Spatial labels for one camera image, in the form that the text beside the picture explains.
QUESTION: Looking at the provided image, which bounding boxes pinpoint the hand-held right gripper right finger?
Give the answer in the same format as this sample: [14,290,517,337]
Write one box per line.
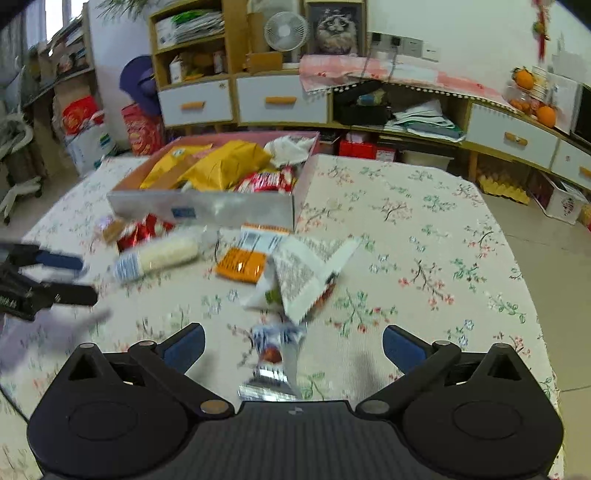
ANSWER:
[355,324,527,419]

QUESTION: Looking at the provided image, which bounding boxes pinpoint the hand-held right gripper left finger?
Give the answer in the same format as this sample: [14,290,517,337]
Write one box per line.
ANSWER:
[66,323,234,419]

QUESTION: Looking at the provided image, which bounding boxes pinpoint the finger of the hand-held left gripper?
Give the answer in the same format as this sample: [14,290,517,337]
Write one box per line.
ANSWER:
[25,284,99,320]
[7,244,88,280]

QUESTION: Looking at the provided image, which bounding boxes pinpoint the silver and blue snack packet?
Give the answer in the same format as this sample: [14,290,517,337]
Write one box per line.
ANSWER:
[237,322,308,400]

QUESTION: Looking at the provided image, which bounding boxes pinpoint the clear white cracker roll packet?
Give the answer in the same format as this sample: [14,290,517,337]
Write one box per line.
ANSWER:
[113,227,205,283]

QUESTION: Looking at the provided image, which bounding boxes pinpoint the pink and silver cardboard box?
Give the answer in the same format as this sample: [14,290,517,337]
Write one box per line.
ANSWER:
[106,130,321,232]

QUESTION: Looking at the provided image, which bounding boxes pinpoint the red and white snack packet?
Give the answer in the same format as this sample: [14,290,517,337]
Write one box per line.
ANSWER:
[117,215,175,253]
[235,167,297,195]

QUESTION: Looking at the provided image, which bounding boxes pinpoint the dark yellow snack packet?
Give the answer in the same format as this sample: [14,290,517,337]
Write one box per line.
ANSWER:
[184,140,274,193]

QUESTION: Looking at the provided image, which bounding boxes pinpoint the brown cracker packet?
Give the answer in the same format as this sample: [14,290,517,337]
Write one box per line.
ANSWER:
[100,217,129,244]

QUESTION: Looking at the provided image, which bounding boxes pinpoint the orange and white snack packet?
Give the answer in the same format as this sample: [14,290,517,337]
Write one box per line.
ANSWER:
[216,223,293,285]

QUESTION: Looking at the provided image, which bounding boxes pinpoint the white office chair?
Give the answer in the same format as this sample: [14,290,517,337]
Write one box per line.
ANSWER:
[0,112,45,225]

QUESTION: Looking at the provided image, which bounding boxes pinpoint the white woven sack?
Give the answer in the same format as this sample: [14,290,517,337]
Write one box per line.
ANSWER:
[65,121,117,175]

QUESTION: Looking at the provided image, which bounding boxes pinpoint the white printed snack packet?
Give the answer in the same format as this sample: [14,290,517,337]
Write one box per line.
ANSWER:
[239,237,363,325]

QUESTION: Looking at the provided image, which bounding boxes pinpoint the red plastic bag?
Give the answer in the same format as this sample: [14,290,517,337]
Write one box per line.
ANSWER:
[62,95,105,136]

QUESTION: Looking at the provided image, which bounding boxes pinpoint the red gift bag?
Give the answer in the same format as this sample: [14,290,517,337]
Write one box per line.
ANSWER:
[121,104,165,158]

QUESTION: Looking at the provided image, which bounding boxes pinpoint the yellow egg tray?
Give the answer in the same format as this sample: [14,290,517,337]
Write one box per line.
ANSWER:
[477,174,532,205]

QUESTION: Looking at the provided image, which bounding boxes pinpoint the purple hat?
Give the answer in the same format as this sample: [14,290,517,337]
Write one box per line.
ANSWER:
[119,55,160,117]

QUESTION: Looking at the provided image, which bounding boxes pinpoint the red storage box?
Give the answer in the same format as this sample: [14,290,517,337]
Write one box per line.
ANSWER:
[339,138,399,162]

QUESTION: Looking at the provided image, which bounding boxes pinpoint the cluttered storage shelf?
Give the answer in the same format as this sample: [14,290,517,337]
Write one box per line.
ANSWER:
[22,2,99,139]

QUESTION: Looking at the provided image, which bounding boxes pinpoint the white printed carton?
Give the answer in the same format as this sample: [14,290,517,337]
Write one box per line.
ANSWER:
[539,172,590,225]

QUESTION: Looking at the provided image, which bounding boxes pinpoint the low wooden cabinet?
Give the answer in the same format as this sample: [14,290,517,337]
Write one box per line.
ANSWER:
[330,78,591,205]

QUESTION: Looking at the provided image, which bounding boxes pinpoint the stack of papers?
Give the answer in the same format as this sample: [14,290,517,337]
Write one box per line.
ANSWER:
[385,99,465,142]

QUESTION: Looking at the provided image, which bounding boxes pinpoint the black bag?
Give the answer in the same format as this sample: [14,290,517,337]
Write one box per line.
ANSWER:
[333,80,394,126]

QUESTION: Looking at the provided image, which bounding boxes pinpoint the tall wooden shelf cabinet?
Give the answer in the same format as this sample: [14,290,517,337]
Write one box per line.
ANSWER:
[148,0,370,136]

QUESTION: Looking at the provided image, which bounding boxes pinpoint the stack of white bags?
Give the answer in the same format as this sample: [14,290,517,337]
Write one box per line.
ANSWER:
[156,9,227,47]

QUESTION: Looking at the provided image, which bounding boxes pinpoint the pink floral cloth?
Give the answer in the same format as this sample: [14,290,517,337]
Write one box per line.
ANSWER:
[298,54,519,110]

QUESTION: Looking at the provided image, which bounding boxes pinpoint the oranges in basket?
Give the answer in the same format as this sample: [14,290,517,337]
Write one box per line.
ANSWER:
[505,85,542,117]

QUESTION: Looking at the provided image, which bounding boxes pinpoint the black monitor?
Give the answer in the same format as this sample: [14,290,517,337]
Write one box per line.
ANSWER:
[571,84,591,145]

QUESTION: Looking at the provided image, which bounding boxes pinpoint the brown cardboard box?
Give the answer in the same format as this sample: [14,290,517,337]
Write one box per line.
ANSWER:
[246,11,283,75]

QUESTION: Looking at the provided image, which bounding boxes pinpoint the white desk fan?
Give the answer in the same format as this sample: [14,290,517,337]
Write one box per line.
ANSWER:
[263,11,310,64]

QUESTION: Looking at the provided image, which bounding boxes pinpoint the framed cat picture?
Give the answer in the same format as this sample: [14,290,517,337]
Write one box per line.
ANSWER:
[304,0,366,56]

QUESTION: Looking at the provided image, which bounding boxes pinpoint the red hanging ornament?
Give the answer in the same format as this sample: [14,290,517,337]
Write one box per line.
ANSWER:
[531,0,553,61]

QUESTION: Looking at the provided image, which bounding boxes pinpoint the white drawer orange handle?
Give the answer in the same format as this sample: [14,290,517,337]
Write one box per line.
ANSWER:
[551,138,591,190]
[465,102,560,169]
[236,74,330,126]
[157,79,234,128]

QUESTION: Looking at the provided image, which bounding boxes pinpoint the white wall socket panel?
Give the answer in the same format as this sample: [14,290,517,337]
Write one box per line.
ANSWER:
[369,31,440,62]

